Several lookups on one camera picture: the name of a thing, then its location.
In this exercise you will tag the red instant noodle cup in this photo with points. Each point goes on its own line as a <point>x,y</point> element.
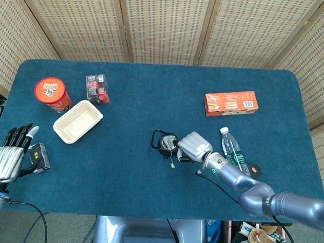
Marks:
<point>50,91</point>

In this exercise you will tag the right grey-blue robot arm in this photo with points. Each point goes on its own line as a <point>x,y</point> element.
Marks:
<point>255,193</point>

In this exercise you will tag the small black round disc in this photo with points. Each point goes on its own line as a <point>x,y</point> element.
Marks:
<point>255,170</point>

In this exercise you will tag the blue plastic package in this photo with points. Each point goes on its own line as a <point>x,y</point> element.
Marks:
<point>213,232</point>

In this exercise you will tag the orange snack carton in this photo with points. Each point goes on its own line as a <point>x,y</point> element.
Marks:
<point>230,104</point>

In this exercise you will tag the brown snack bag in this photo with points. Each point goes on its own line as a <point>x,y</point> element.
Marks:
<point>261,240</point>

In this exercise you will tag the beige plastic food container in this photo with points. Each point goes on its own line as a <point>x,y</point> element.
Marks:
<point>77,121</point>

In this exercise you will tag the white blue printed carton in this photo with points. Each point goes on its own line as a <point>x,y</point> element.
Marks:
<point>247,228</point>

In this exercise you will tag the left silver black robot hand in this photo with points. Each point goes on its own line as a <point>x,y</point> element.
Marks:
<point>4,160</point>

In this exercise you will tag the small black gold-print box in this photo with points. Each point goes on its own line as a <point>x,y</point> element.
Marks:
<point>42,155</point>

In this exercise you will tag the clear box with red items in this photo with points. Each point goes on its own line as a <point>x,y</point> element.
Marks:
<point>97,90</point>

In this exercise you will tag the grey-blue robot torso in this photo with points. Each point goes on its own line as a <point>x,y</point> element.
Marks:
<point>146,233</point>

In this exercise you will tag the clear water bottle green label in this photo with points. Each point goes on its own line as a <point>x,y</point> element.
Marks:
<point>231,146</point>

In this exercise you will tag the blue carpet table cloth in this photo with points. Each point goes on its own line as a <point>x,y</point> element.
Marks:
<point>141,99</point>

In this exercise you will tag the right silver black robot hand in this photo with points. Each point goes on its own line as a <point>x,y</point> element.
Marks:
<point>194,147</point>

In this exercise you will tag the black teapot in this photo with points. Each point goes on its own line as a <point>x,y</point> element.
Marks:
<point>162,153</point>

